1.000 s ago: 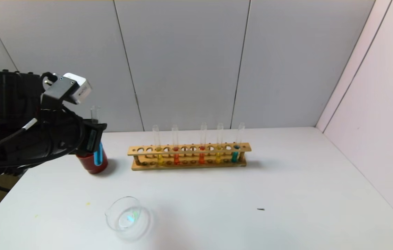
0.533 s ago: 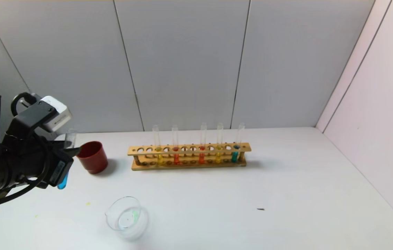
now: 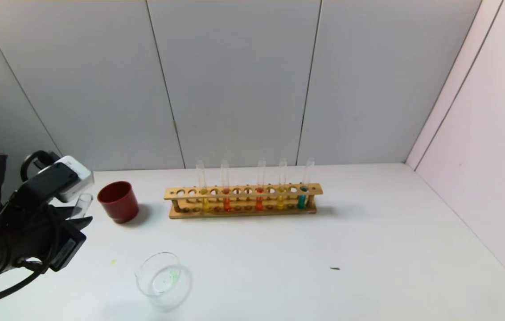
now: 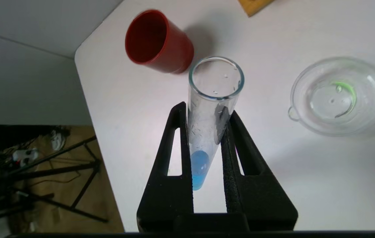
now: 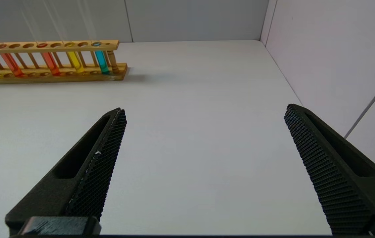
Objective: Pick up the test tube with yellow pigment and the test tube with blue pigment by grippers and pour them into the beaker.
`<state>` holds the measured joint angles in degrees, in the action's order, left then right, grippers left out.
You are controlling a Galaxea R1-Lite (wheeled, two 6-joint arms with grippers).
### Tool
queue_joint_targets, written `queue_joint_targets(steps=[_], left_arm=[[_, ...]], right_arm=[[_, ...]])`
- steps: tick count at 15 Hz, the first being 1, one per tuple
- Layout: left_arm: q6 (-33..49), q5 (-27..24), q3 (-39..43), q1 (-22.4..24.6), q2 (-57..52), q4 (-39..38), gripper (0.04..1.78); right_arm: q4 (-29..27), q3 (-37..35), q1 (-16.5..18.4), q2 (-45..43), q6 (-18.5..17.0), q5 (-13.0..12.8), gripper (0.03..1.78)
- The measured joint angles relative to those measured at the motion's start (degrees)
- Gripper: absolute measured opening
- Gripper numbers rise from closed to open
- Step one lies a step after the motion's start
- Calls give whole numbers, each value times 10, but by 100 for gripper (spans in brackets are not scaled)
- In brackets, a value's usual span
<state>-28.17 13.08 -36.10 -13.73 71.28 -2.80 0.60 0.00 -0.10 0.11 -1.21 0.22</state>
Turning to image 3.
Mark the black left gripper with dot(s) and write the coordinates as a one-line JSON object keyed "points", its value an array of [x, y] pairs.
{"points": [[69, 251]]}

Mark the blue pigment glass test tube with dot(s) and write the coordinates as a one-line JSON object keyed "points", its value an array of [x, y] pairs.
{"points": [[301, 201], [82, 206]]}

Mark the yellow pigment glass test tube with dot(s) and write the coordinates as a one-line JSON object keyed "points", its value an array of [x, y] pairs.
{"points": [[280, 203], [205, 205]]}

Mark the clear glass beaker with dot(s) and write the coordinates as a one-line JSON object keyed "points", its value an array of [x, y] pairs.
{"points": [[145, 276]]}

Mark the orange pigment glass test tube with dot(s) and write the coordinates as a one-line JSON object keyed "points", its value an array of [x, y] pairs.
{"points": [[227, 205], [259, 204]]}

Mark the wooden test tube rack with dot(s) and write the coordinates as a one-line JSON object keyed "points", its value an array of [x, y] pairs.
{"points": [[242, 197]]}

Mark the red plastic cup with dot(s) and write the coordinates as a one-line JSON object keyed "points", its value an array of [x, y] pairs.
{"points": [[121, 207]]}

